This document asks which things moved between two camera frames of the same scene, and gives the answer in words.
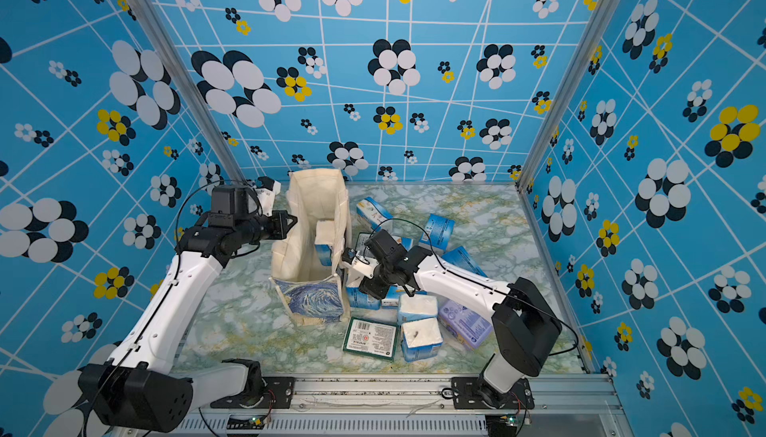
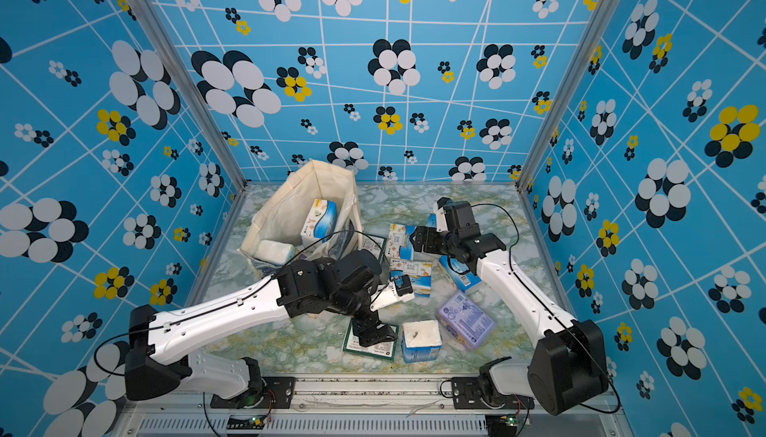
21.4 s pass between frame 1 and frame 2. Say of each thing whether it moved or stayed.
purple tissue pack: stayed
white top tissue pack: moved
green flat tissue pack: stayed
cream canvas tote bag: moved
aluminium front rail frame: stayed
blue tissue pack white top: stayed
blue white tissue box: moved
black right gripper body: moved
